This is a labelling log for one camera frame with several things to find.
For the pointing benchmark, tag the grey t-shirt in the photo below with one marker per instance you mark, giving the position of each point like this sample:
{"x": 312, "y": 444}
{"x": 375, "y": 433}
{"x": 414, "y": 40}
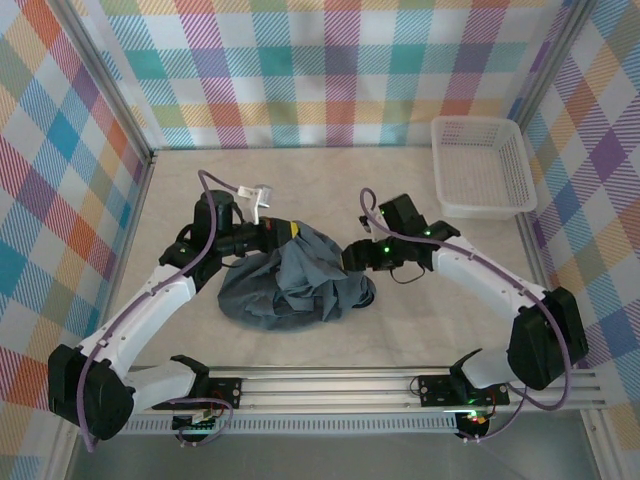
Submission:
{"x": 290, "y": 280}

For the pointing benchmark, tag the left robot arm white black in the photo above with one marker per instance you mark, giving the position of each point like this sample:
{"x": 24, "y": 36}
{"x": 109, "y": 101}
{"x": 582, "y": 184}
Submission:
{"x": 145, "y": 305}

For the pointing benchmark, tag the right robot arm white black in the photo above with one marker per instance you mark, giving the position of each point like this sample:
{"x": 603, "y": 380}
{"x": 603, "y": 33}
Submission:
{"x": 480, "y": 272}

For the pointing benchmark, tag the white plastic mesh basket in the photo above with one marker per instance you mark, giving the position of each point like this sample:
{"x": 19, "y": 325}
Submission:
{"x": 485, "y": 165}

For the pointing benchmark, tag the left green circuit board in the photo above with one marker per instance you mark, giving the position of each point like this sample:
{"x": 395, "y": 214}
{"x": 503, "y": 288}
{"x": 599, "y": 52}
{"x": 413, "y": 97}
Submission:
{"x": 195, "y": 425}

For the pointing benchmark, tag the right circuit board with lights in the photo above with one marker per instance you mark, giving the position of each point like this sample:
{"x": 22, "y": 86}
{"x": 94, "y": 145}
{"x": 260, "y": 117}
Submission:
{"x": 475, "y": 420}

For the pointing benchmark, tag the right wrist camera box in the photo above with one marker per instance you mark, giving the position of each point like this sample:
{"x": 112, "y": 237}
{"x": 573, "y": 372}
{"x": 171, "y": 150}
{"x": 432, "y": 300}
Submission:
{"x": 367, "y": 224}

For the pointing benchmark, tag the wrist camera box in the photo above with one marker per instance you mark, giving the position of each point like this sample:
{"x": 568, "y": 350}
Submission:
{"x": 262, "y": 192}
{"x": 367, "y": 224}

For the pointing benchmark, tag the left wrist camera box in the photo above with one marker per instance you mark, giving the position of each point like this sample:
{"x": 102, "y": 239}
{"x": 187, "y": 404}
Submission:
{"x": 262, "y": 192}

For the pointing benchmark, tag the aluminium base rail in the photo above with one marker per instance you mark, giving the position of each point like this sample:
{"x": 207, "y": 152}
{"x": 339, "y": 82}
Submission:
{"x": 325, "y": 387}

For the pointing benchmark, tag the left aluminium corner post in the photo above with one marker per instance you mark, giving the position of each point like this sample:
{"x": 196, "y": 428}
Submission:
{"x": 114, "y": 85}

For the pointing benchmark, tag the aluminium corner post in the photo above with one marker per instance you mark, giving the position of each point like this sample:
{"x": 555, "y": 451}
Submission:
{"x": 552, "y": 60}
{"x": 114, "y": 85}

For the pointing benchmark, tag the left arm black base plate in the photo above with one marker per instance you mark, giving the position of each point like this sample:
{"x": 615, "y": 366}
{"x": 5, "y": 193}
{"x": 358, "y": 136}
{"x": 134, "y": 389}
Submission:
{"x": 227, "y": 390}

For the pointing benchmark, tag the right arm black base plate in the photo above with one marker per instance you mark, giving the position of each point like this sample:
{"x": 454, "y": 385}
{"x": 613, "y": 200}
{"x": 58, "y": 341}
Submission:
{"x": 435, "y": 390}

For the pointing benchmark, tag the right aluminium corner post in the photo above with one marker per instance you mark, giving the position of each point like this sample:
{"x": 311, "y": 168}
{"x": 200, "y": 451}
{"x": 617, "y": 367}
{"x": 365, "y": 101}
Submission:
{"x": 552, "y": 60}

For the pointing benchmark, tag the aluminium frame leg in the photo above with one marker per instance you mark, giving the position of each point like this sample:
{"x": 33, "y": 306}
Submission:
{"x": 60, "y": 462}
{"x": 597, "y": 450}

